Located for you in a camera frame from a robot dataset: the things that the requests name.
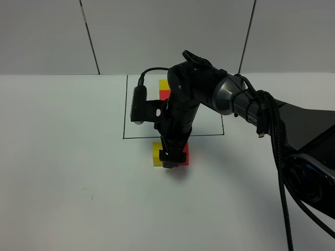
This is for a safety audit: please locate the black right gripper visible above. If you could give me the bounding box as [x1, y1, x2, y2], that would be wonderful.
[154, 119, 193, 168]

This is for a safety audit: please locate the thin black camera cable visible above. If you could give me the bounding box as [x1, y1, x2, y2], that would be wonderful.
[137, 67, 170, 87]

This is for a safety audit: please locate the yellow template cube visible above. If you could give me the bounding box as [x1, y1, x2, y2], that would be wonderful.
[159, 79, 170, 90]

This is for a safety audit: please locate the black braided cable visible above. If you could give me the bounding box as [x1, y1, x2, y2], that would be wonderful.
[258, 90, 335, 251]

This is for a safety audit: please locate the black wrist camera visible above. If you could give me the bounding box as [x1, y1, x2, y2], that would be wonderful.
[130, 85, 166, 125]

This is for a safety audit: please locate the red template cube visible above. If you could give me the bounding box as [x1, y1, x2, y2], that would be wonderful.
[159, 90, 171, 100]

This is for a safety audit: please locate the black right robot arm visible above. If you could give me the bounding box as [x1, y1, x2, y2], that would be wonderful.
[155, 51, 334, 217]

